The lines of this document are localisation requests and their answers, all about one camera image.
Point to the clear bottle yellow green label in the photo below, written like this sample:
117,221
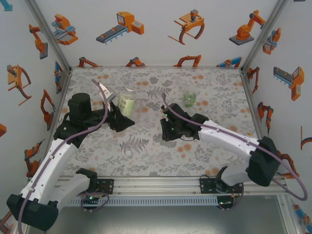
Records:
126,104

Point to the small green-tinted plastic cup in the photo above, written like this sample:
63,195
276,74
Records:
190,101

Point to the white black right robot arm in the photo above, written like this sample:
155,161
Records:
226,139

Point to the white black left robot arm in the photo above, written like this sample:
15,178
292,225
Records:
48,170

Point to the grey floral table cloth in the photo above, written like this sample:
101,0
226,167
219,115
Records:
146,73

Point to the small circuit board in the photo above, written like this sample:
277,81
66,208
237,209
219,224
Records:
224,202
89,198

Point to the aluminium table side rail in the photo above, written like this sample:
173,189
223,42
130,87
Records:
60,97
252,97

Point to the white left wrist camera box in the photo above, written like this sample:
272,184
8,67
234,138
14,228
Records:
108,93

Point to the thin aluminium rear rail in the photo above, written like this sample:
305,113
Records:
156,66

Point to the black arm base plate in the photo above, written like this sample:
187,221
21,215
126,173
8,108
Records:
109,186
204,185

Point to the wide aluminium mounting rail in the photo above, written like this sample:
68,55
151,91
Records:
156,186

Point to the aluminium frame post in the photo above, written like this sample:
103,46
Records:
262,36
50,36

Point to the aluminium frame leg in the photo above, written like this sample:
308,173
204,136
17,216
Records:
286,214

